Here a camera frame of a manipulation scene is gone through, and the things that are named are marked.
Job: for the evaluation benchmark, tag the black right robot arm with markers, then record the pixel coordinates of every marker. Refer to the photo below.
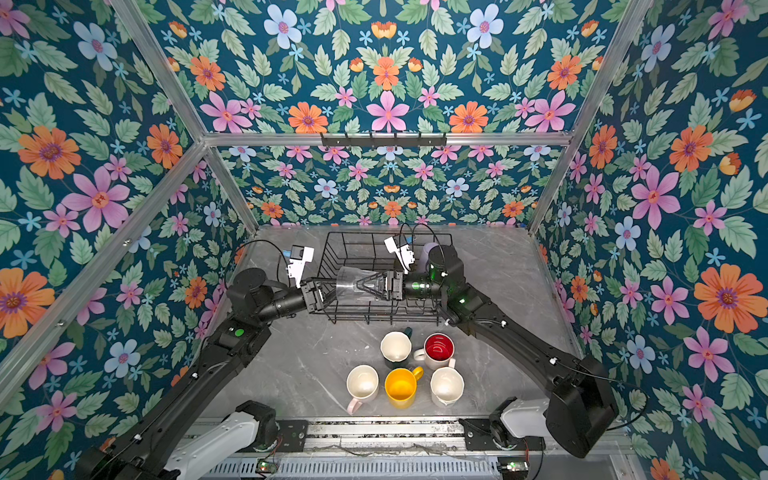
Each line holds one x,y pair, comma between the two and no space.
580,405

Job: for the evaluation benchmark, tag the white mug red inside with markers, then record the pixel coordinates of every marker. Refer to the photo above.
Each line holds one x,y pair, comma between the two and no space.
437,351

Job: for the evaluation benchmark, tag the cream mug pink handle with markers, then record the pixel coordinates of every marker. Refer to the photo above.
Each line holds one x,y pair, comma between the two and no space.
362,384

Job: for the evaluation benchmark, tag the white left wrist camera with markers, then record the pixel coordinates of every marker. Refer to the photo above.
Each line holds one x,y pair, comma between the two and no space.
297,259

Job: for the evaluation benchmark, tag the aluminium frame post right rear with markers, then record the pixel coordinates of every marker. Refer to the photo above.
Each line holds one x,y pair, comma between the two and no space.
629,25

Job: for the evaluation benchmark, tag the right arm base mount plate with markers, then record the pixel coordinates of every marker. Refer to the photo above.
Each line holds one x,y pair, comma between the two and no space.
481,434

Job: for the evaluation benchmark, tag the aluminium frame post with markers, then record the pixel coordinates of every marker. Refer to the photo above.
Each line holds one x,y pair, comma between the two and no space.
629,25
139,30

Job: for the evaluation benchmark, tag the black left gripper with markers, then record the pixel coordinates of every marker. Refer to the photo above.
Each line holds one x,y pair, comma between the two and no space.
311,302

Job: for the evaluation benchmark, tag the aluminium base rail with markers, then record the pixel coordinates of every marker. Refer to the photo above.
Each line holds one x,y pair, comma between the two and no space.
417,448

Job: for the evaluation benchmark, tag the black hook rail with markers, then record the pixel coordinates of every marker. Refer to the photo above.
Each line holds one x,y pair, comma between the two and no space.
371,140

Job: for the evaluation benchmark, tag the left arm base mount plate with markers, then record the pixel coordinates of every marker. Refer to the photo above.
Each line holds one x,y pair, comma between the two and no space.
290,437

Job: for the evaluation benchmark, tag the clear glass cup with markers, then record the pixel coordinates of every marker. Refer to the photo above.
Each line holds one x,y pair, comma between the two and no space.
346,289

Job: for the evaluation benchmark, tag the black wire dish rack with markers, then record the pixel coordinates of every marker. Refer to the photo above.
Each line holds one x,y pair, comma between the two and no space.
360,264

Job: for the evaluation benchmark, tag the yellow mug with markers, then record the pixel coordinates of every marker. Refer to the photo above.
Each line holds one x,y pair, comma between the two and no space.
401,386

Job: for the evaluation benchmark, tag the dark green mug white inside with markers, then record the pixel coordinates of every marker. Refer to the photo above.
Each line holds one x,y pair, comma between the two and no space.
396,348

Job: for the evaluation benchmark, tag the lilac plastic cup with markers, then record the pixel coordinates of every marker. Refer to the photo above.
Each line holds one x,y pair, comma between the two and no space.
431,255

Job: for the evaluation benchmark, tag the aluminium frame post left rear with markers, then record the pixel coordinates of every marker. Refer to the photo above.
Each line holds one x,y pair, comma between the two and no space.
139,30

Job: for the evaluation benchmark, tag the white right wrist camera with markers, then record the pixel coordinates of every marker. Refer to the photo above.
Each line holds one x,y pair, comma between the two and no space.
402,251

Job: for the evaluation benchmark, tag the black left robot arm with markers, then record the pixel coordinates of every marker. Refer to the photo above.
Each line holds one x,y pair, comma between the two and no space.
151,449

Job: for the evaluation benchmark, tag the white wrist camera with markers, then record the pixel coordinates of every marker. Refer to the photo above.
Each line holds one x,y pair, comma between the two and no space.
402,251
297,259

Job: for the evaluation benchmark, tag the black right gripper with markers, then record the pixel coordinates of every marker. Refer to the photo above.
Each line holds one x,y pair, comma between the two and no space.
397,285

